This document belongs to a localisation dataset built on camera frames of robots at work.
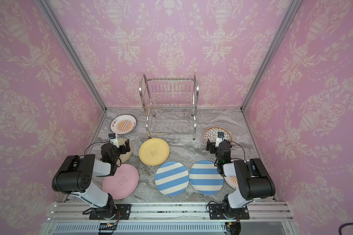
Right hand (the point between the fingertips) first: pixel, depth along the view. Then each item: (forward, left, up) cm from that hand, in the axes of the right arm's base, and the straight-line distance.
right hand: (217, 138), depth 93 cm
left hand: (+3, +62, -1) cm, 62 cm away
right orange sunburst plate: (-25, -5, -8) cm, 26 cm away
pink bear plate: (-22, +57, -8) cm, 62 cm away
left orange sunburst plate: (+21, +66, -5) cm, 70 cm away
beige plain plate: (-7, +59, -5) cm, 60 cm away
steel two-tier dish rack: (+27, +30, +6) cm, 41 cm away
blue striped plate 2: (-22, +11, -8) cm, 26 cm away
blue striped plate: (-21, +30, -8) cm, 37 cm away
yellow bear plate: (-3, +41, -6) cm, 42 cm away
